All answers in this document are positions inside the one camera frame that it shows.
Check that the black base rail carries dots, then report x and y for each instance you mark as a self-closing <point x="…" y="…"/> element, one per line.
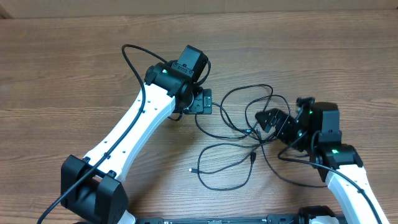
<point x="270" y="219"/>

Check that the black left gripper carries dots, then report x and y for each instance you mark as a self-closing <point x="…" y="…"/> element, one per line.
<point x="203" y="102"/>

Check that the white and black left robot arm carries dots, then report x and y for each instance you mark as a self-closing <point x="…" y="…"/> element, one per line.
<point x="92" y="186"/>

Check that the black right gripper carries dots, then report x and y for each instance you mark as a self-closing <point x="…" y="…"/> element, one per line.
<point x="284" y="121"/>

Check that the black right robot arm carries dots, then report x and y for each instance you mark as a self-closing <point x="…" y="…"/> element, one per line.
<point x="316" y="130"/>

